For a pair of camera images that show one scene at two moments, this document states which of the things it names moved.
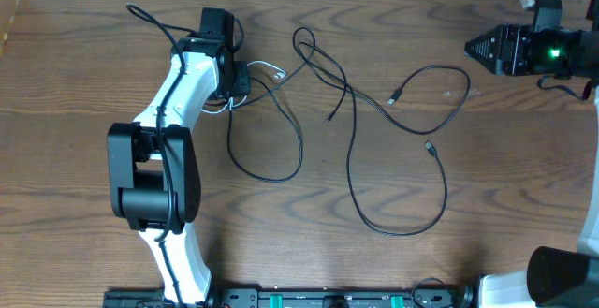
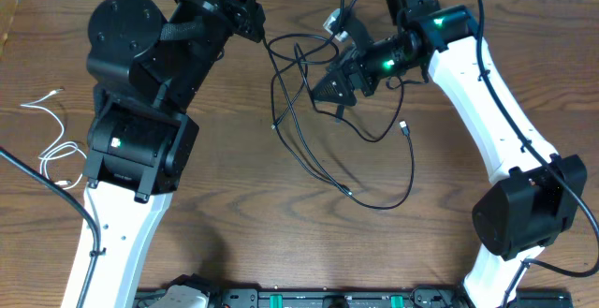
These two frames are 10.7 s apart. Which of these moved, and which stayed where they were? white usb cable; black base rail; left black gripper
Moved: left black gripper; white usb cable
Stayed: black base rail
